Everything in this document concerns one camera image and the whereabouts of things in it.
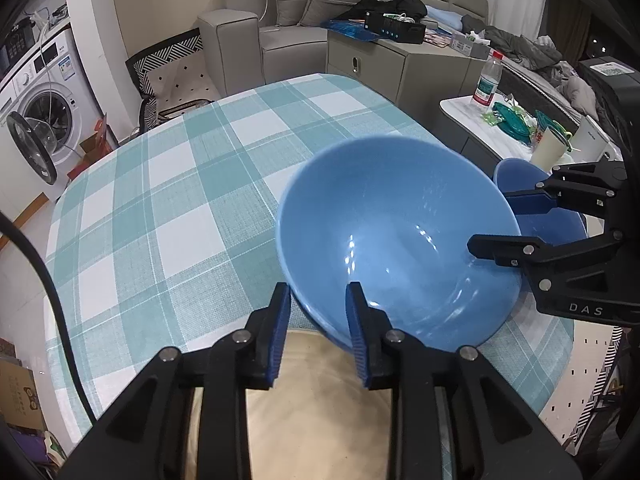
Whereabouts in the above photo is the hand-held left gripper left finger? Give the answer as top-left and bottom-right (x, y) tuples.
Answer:
(59, 281), (292, 480)

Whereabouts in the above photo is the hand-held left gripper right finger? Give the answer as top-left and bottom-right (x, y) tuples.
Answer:
(345, 281), (583, 480)

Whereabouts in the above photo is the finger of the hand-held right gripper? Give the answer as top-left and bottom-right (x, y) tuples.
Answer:
(502, 160), (628, 216)
(467, 232), (623, 268)

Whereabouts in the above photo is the blue bowl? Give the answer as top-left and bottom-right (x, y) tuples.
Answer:
(492, 158), (588, 241)
(275, 135), (523, 356)

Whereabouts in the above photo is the cream round plate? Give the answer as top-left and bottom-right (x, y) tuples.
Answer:
(185, 329), (448, 480)

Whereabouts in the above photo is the white cup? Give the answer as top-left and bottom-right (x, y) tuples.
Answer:
(530, 126), (568, 168)

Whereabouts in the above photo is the green plastic packaging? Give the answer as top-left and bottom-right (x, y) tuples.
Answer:
(482, 100), (538, 143)

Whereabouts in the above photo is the white electric kettle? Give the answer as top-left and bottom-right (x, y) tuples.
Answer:
(567, 116), (613, 161)

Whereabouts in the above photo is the white side table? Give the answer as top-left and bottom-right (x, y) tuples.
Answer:
(439, 92), (626, 171)

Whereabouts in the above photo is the clear plastic bottle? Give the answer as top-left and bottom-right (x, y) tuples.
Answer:
(470, 50), (503, 108)

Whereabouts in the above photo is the dark clothes pile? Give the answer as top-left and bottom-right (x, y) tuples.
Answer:
(460, 12), (566, 71)

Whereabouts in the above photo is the tissue box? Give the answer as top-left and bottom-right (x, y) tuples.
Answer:
(450, 30), (491, 60)

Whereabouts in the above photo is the teal checked tablecloth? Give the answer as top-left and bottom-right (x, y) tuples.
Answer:
(42, 74), (576, 456)

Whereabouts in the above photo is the grey low cabinet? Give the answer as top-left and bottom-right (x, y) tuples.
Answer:
(326, 35), (488, 106)

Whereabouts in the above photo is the black electronic box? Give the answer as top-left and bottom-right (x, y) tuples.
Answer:
(364, 10), (427, 45)

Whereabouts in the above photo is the black jacket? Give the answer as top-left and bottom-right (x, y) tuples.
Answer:
(340, 0), (428, 23)

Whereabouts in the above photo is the blue plastic bag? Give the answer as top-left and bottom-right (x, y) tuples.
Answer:
(320, 17), (381, 42)

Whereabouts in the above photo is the brown cardboard box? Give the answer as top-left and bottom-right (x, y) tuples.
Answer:
(0, 340), (48, 431)

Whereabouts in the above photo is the small open cardboard box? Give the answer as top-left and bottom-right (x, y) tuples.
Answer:
(67, 115), (118, 181)

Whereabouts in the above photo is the purple bag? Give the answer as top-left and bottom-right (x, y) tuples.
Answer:
(0, 427), (56, 480)

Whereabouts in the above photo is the grey sofa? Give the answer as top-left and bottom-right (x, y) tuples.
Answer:
(197, 0), (488, 96)

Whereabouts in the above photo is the black white patterned chair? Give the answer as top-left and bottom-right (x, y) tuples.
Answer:
(125, 29), (221, 133)

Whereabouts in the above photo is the white washing machine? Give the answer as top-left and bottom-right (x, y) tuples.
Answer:
(0, 25), (108, 186)

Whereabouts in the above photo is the black pressure cooker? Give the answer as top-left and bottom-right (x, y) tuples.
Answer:
(0, 15), (38, 78)

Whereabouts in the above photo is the black cable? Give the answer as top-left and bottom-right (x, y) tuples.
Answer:
(0, 210), (98, 426)

